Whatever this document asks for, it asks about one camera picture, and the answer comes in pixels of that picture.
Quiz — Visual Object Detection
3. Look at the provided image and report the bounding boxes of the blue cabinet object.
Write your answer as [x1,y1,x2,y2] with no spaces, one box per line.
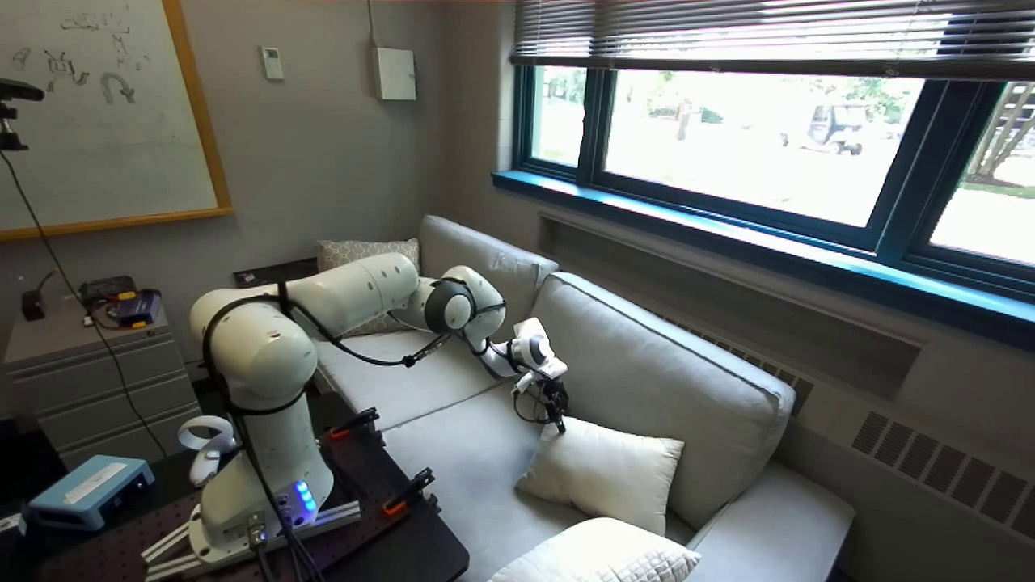
[105,288,169,332]

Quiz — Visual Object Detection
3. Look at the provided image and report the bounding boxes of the wood framed whiteboard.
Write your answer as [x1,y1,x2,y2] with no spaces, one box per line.
[0,0,235,247]

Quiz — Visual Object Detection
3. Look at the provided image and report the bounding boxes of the grey sofa seat cushion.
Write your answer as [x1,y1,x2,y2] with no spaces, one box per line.
[307,322,511,433]
[382,385,696,582]

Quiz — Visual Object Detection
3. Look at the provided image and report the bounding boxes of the grey drawer cabinet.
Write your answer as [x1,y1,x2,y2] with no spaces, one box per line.
[0,294,204,472]

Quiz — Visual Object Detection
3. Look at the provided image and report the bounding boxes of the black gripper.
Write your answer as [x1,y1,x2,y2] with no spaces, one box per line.
[514,368,572,436]

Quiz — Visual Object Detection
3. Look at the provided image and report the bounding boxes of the plain white pillow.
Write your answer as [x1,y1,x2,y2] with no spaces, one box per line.
[514,411,688,539]

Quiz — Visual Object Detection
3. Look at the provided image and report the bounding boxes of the grey fabric sofa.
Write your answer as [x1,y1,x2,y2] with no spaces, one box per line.
[295,207,859,582]

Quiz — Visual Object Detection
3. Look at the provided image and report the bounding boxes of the dark window blinds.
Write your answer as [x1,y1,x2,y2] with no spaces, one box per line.
[509,0,1035,82]

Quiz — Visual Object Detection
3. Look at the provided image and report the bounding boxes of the dark robot table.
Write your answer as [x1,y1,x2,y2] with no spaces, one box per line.
[30,391,473,582]

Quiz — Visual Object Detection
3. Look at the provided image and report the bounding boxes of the black rectangular bar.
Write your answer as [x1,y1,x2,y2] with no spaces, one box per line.
[228,257,323,292]

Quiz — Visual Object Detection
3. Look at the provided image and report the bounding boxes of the large radiator vent grille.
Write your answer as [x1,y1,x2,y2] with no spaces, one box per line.
[845,403,1035,544]

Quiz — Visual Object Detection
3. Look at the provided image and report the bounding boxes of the white mug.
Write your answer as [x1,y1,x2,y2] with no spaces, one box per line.
[175,414,238,493]

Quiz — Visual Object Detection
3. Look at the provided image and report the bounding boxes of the orange black clamp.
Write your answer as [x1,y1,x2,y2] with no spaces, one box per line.
[321,403,386,446]
[382,466,439,520]

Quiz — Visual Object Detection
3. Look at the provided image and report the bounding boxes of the small black cabinet item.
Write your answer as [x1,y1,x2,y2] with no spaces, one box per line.
[16,282,51,328]

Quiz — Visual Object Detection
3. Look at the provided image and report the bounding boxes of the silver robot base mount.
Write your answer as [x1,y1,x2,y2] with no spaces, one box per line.
[138,495,366,576]

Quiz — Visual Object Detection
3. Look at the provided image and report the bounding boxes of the black flat device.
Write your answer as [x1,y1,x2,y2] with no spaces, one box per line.
[74,271,141,309]

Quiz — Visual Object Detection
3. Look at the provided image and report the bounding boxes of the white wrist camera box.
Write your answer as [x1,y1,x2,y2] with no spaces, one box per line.
[524,347,572,385]

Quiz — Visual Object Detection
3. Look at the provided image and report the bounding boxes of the black tripod camera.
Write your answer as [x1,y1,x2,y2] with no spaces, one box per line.
[0,73,47,155]

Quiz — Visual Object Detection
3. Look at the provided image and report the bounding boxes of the white wall box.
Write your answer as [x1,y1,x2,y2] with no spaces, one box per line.
[372,43,419,106]

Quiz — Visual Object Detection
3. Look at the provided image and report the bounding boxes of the beige lattice patterned pillow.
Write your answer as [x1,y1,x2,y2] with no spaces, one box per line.
[312,234,425,274]

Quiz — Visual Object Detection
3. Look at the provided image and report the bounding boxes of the grey sofa back cushion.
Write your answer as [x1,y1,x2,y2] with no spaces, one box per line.
[530,268,800,529]
[413,211,563,359]

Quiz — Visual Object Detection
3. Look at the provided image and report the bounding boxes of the small radiator vent grille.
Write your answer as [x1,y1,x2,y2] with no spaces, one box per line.
[740,355,819,414]

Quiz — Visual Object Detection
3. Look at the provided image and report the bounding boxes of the white wall thermostat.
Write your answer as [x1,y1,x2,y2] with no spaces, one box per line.
[255,43,291,86]

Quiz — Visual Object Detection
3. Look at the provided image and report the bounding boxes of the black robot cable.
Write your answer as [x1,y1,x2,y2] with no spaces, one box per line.
[198,271,575,582]

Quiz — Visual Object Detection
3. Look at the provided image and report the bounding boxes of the white ribbed pillow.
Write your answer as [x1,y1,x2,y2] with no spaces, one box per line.
[488,513,705,582]

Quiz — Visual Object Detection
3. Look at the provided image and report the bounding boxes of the teal framed window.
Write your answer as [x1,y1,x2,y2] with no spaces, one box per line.
[491,59,1035,330]

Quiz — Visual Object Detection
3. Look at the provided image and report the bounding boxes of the light blue box device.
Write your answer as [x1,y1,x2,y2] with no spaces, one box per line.
[21,453,163,536]

